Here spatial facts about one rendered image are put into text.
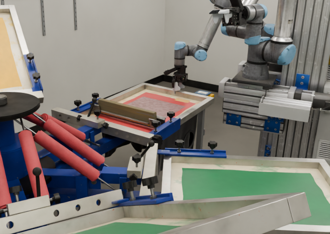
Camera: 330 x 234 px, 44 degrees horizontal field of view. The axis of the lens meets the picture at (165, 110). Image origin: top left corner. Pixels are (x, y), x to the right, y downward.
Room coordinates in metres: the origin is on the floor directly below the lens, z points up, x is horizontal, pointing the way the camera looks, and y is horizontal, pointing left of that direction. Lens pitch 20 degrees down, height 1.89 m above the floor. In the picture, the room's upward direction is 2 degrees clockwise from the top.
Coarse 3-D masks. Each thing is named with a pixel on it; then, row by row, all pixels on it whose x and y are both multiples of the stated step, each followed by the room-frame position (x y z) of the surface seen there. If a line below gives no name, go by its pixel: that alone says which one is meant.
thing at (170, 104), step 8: (160, 104) 2.57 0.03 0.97; (168, 104) 2.57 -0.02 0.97; (176, 104) 2.58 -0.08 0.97; (184, 104) 2.58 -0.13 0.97; (192, 104) 2.59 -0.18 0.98; (160, 112) 2.43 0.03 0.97; (176, 112) 2.44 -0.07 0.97; (136, 128) 2.17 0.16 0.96; (144, 128) 2.17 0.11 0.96; (152, 128) 2.18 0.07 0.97
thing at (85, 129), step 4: (80, 128) 1.96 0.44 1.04; (84, 128) 1.96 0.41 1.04; (88, 128) 1.96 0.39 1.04; (92, 128) 1.97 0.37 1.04; (96, 128) 1.99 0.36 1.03; (100, 128) 2.02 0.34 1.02; (84, 132) 1.92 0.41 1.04; (88, 132) 1.94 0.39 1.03; (96, 132) 1.99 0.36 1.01; (100, 132) 2.02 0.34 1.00; (88, 136) 1.94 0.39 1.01; (84, 140) 1.91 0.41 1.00
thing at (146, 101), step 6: (138, 96) 2.72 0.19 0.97; (144, 96) 2.72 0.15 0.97; (150, 96) 2.72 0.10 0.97; (156, 96) 2.72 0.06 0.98; (162, 96) 2.73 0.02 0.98; (126, 102) 2.59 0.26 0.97; (132, 102) 2.59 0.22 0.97; (138, 102) 2.60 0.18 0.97; (144, 102) 2.60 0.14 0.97; (150, 102) 2.60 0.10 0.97; (156, 102) 2.61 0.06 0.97; (144, 108) 2.49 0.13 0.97; (150, 108) 2.49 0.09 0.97; (102, 114) 2.37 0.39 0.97; (108, 120) 2.28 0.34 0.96; (114, 120) 2.28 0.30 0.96; (120, 120) 2.28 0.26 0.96
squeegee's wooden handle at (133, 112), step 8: (104, 104) 2.33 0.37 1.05; (112, 104) 2.30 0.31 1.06; (120, 104) 2.28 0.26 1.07; (112, 112) 2.30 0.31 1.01; (120, 112) 2.27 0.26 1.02; (128, 112) 2.24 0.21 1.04; (136, 112) 2.21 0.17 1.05; (144, 112) 2.18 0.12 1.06; (152, 112) 2.16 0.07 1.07; (144, 120) 2.18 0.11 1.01
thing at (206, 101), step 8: (136, 88) 2.79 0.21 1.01; (144, 88) 2.88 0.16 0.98; (152, 88) 2.85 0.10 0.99; (160, 88) 2.81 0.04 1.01; (168, 88) 2.80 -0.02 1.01; (112, 96) 2.61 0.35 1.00; (120, 96) 2.64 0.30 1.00; (184, 96) 2.71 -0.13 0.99; (192, 96) 2.68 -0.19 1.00; (200, 96) 2.65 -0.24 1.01; (208, 96) 2.65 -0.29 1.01; (200, 104) 2.50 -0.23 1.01; (208, 104) 2.56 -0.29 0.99; (88, 112) 2.36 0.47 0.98; (184, 112) 2.35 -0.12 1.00; (192, 112) 2.37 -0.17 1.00; (184, 120) 2.28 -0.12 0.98
